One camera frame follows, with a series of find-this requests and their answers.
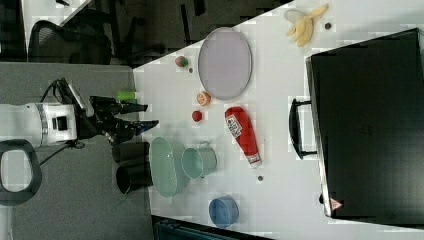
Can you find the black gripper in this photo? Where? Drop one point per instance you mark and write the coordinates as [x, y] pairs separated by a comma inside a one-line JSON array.
[[103, 121]]

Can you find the red plush ketchup bottle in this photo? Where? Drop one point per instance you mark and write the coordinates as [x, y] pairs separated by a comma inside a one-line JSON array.
[[239, 125]]

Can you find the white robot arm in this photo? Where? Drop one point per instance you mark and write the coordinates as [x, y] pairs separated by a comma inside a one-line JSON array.
[[49, 124]]

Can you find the green oval strainer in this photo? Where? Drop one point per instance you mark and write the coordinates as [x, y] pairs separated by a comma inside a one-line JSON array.
[[167, 173]]

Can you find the green cylinder toy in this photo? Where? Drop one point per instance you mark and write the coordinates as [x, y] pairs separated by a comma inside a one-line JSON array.
[[126, 95]]

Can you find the black pot upper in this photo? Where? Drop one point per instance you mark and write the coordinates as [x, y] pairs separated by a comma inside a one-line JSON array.
[[130, 151]]

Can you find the black pot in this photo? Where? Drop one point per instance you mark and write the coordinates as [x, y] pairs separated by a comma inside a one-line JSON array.
[[130, 151], [133, 177]]

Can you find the black pot lower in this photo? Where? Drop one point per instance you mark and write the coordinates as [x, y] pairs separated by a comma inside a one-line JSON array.
[[133, 177]]

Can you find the small red strawberry toy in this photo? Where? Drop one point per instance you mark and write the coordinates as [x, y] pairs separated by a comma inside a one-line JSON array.
[[197, 116]]

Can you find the red green strawberry toy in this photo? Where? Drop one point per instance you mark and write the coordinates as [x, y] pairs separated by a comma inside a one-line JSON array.
[[181, 61]]

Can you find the orange slice toy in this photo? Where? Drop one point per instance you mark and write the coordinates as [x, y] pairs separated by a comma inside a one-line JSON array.
[[203, 98]]

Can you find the green metal cup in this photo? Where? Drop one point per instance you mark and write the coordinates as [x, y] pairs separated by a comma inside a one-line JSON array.
[[198, 162]]

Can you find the black office chair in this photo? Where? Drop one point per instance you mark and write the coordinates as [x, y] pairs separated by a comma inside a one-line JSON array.
[[50, 43]]

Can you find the grey round plate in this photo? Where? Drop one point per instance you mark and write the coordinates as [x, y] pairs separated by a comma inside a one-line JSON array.
[[225, 63]]

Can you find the blue cup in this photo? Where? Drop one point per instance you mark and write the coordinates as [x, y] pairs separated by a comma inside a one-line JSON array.
[[223, 211]]

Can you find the plush peeled banana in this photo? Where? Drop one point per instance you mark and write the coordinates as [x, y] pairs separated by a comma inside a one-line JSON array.
[[303, 24]]

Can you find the black toaster oven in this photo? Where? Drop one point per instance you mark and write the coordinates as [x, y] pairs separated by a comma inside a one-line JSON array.
[[367, 104]]

